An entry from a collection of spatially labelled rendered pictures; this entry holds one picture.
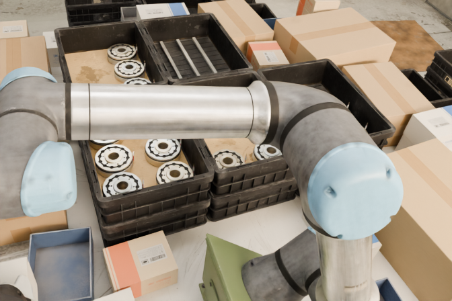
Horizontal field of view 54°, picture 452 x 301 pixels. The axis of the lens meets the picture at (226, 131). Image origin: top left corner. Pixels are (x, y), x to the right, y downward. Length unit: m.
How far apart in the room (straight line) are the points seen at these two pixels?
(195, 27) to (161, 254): 0.96
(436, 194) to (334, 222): 0.80
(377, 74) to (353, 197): 1.27
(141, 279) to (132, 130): 0.62
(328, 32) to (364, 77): 0.26
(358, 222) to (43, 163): 0.38
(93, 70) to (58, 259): 0.68
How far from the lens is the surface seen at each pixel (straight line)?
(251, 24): 1.91
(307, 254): 0.98
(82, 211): 1.37
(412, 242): 1.30
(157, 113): 0.58
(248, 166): 1.18
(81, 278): 1.25
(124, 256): 1.19
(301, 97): 0.64
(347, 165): 0.54
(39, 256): 1.31
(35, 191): 0.48
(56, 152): 0.49
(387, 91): 1.72
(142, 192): 1.10
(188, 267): 1.25
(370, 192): 0.56
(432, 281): 1.31
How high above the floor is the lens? 1.79
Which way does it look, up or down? 43 degrees down
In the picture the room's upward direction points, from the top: 8 degrees clockwise
